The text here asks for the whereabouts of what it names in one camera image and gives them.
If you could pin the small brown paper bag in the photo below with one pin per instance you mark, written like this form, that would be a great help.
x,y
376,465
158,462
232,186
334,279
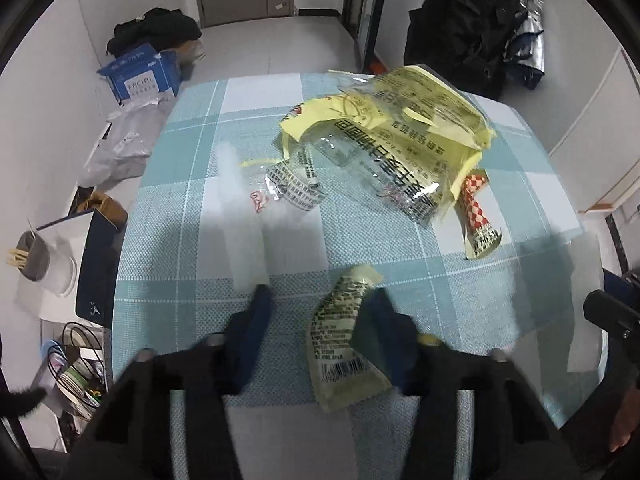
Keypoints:
x,y
107,210

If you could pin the teal checked tablecloth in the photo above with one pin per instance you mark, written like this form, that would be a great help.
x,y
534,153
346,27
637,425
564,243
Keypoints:
x,y
175,260

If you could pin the dark blue flat box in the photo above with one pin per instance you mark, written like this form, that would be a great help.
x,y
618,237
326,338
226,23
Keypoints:
x,y
97,280

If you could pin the blue cardboard box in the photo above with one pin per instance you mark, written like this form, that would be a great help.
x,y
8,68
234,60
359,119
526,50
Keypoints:
x,y
145,77

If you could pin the brown crumpled bag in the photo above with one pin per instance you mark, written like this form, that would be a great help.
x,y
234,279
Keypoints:
x,y
192,57

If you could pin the wooden chopsticks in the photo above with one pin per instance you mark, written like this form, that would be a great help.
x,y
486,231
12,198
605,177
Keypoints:
x,y
17,256

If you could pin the grey plastic bag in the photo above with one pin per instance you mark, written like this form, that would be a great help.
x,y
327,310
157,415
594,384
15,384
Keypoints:
x,y
130,135

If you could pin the black hanging jacket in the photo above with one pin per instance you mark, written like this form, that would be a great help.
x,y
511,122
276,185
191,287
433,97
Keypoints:
x,y
460,25

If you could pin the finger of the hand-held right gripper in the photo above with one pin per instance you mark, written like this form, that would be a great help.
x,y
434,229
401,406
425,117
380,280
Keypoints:
x,y
610,310

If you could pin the white cup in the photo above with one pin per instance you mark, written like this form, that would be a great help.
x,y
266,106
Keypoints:
x,y
55,270

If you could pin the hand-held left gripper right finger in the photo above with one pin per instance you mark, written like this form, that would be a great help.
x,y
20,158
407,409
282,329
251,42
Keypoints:
x,y
387,345

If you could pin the black metal door frame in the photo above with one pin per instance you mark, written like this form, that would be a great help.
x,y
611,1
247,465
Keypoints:
x,y
372,20

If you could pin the small pale yellow sachet wrapper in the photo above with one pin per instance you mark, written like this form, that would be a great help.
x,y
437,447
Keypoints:
x,y
335,350

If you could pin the large yellow clear snack bag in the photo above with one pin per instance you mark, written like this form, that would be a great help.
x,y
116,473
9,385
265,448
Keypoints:
x,y
410,110

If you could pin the white wardrobe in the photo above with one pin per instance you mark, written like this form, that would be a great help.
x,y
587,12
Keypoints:
x,y
600,135

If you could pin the red white checked wrapper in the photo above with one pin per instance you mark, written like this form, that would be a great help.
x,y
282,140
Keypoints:
x,y
477,210

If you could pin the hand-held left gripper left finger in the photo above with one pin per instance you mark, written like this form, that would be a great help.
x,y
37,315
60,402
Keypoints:
x,y
247,330

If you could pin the person's right hand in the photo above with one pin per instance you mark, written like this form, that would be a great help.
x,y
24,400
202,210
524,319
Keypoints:
x,y
623,425

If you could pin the black clothes pile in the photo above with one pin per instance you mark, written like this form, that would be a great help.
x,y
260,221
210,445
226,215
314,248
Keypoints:
x,y
155,27

